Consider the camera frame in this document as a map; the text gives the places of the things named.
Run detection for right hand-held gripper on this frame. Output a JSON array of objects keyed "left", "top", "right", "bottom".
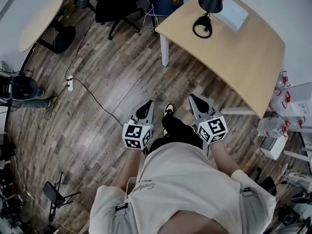
[{"left": 189, "top": 93, "right": 229, "bottom": 144}]

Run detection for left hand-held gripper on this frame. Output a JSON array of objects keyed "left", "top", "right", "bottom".
[{"left": 122, "top": 100, "right": 155, "bottom": 151}]

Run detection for person's right forearm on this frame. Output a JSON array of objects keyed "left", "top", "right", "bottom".
[{"left": 208, "top": 140, "right": 241, "bottom": 177}]

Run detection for person's left forearm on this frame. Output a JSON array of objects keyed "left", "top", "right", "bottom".
[{"left": 116, "top": 148, "right": 147, "bottom": 192}]

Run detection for person's right shoe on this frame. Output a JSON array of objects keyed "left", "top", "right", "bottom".
[{"left": 163, "top": 103, "right": 175, "bottom": 117}]

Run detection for person's black trousers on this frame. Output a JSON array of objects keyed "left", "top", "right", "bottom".
[{"left": 148, "top": 113, "right": 204, "bottom": 156}]

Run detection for light wood table white legs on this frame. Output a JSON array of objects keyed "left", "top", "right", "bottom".
[{"left": 155, "top": 0, "right": 286, "bottom": 119}]

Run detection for person's white t-shirt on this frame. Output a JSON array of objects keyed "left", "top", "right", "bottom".
[{"left": 89, "top": 141, "right": 277, "bottom": 234}]

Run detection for white power strip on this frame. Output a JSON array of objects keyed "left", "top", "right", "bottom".
[{"left": 65, "top": 75, "right": 74, "bottom": 92}]

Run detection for low white stand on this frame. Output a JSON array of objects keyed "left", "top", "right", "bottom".
[{"left": 259, "top": 135, "right": 289, "bottom": 161}]

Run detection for white flat box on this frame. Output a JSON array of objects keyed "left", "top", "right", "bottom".
[{"left": 211, "top": 0, "right": 250, "bottom": 33}]

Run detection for blue chair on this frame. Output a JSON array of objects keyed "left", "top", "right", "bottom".
[{"left": 133, "top": 0, "right": 184, "bottom": 31}]

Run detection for black mesh office chair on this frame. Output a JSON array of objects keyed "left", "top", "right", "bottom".
[{"left": 93, "top": 0, "right": 145, "bottom": 40}]

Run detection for black folding stand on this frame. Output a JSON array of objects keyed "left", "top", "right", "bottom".
[{"left": 43, "top": 171, "right": 81, "bottom": 223}]

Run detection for oval wooden table black base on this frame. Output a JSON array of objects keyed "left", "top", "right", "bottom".
[{"left": 18, "top": 0, "right": 77, "bottom": 55}]

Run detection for black floor cable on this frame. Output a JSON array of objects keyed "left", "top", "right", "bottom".
[{"left": 72, "top": 78, "right": 124, "bottom": 127}]

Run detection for white power strip cable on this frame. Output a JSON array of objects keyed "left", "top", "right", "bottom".
[{"left": 51, "top": 27, "right": 73, "bottom": 77}]

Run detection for water jugs with red handles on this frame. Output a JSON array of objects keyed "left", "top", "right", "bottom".
[{"left": 289, "top": 81, "right": 312, "bottom": 133}]

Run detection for grey harness strap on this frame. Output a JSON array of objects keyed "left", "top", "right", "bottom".
[
  {"left": 115, "top": 202, "right": 137, "bottom": 234},
  {"left": 240, "top": 187, "right": 265, "bottom": 234}
]

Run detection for thin white cable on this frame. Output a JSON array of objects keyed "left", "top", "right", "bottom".
[{"left": 142, "top": 3, "right": 159, "bottom": 29}]

